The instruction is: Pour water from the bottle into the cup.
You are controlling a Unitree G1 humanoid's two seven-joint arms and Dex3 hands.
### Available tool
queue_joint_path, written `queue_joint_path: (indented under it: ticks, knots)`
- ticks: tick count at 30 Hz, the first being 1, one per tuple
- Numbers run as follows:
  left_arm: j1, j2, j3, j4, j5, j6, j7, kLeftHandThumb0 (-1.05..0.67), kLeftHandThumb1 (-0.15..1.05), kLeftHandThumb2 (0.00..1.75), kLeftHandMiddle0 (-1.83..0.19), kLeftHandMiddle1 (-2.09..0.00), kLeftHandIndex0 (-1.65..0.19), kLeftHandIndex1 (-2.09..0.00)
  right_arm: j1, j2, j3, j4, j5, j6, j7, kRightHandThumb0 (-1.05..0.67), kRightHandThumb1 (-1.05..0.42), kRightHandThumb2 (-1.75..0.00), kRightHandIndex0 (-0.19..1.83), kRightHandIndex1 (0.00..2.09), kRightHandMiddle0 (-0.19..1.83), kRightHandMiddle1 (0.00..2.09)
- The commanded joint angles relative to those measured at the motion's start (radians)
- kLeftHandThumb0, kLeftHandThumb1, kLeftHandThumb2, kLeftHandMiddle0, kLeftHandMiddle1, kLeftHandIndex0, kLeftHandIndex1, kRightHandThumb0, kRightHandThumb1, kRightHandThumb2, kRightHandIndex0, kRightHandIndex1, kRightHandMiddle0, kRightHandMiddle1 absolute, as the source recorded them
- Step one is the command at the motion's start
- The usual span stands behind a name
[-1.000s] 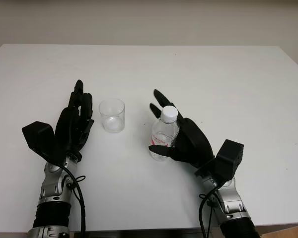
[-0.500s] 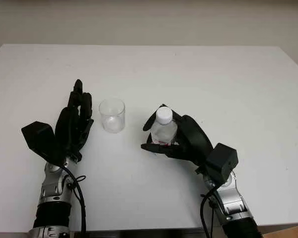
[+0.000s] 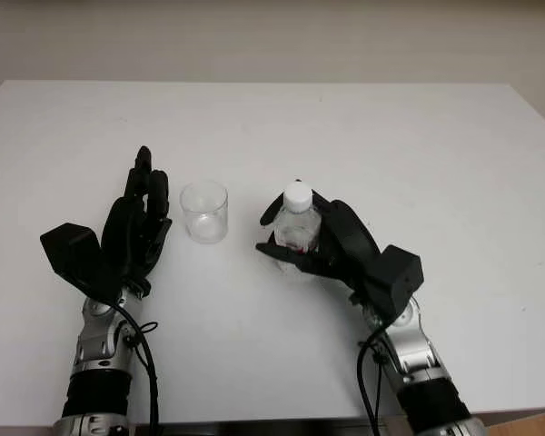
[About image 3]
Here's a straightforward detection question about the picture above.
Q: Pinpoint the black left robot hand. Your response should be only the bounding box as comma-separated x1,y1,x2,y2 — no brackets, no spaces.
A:
100,144,173,299

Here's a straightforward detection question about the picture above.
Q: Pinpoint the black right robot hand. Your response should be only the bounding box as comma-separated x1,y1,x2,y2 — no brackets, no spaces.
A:
255,188,386,311

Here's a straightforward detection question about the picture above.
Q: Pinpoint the clear plastic water bottle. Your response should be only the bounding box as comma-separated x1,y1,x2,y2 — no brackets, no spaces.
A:
272,180,323,282

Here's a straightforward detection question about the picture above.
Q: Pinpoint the clear glass cup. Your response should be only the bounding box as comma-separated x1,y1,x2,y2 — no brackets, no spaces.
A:
179,180,229,245

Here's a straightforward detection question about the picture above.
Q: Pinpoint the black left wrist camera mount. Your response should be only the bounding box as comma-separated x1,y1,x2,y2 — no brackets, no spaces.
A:
39,222,124,306

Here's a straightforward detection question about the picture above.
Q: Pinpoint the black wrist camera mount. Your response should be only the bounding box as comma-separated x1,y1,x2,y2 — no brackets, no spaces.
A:
367,244,425,327
39,222,124,306

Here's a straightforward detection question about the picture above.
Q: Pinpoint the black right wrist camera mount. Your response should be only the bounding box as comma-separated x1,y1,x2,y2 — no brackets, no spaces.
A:
367,244,425,327

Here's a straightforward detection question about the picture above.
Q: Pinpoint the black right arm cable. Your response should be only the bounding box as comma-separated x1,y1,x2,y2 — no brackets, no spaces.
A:
355,326,391,436

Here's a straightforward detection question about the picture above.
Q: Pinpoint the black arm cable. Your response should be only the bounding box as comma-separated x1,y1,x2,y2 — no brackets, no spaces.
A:
113,302,161,436
355,326,391,436

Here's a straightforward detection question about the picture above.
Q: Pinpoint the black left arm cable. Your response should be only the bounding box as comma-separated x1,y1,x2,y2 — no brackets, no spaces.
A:
113,302,161,436

